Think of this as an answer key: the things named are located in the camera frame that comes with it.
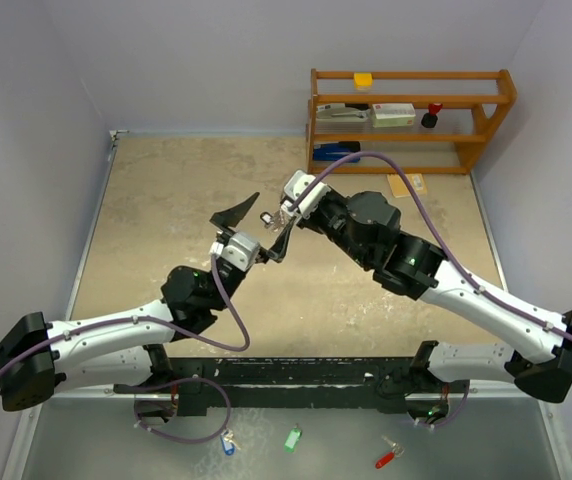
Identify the brown envelope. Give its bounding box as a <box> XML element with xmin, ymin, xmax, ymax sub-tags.
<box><xmin>387</xmin><ymin>174</ymin><xmax>427</xmax><ymax>198</ymax></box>

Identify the grey stapler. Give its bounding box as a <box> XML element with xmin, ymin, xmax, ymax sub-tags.
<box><xmin>316</xmin><ymin>103</ymin><xmax>370</xmax><ymax>123</ymax></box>

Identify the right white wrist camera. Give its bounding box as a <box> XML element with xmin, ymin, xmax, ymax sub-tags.
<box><xmin>279</xmin><ymin>170</ymin><xmax>330</xmax><ymax>220</ymax></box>

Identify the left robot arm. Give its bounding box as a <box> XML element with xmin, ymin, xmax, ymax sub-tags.
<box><xmin>0</xmin><ymin>194</ymin><xmax>302</xmax><ymax>412</ymax></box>

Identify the aluminium table frame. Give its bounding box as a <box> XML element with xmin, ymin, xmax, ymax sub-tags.
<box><xmin>3</xmin><ymin>136</ymin><xmax>572</xmax><ymax>479</ymax></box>

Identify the wooden shelf rack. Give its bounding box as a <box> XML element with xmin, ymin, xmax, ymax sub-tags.
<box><xmin>306</xmin><ymin>69</ymin><xmax>518</xmax><ymax>175</ymax></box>

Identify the green key tag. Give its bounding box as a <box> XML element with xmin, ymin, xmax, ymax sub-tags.
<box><xmin>284</xmin><ymin>425</ymin><xmax>302</xmax><ymax>453</ymax></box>

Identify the red and black stamp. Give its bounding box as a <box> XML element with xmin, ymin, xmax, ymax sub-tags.
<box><xmin>421</xmin><ymin>103</ymin><xmax>443</xmax><ymax>129</ymax></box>

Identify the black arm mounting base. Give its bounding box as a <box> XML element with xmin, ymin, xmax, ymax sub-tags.
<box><xmin>114</xmin><ymin>357</ymin><xmax>467</xmax><ymax>414</ymax></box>

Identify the blue stapler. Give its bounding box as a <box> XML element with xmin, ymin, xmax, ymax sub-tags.
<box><xmin>312</xmin><ymin>141</ymin><xmax>361</xmax><ymax>162</ymax></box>

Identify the yellow box on shelf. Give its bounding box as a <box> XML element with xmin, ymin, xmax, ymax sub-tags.
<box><xmin>353</xmin><ymin>72</ymin><xmax>373</xmax><ymax>91</ymax></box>

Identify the key with blue tag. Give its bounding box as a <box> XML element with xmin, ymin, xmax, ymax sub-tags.
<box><xmin>220</xmin><ymin>429</ymin><xmax>240</xmax><ymax>456</ymax></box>

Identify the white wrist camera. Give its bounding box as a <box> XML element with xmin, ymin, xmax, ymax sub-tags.
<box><xmin>279</xmin><ymin>170</ymin><xmax>330</xmax><ymax>220</ymax></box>
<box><xmin>209</xmin><ymin>231</ymin><xmax>261</xmax><ymax>272</ymax></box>

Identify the key with red tag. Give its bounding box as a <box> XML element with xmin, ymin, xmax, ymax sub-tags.
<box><xmin>374</xmin><ymin>435</ymin><xmax>404</xmax><ymax>470</ymax></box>

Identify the white and red box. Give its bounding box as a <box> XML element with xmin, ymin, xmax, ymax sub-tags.
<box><xmin>370</xmin><ymin>103</ymin><xmax>416</xmax><ymax>128</ymax></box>

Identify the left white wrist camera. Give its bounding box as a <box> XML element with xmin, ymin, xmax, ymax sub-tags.
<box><xmin>209</xmin><ymin>231</ymin><xmax>261</xmax><ymax>272</ymax></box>

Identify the large metal keyring with clips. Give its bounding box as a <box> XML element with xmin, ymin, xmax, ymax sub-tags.
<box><xmin>268</xmin><ymin>209</ymin><xmax>298</xmax><ymax>233</ymax></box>

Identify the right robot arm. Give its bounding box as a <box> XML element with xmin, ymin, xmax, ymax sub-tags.
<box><xmin>284</xmin><ymin>184</ymin><xmax>572</xmax><ymax>404</ymax></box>

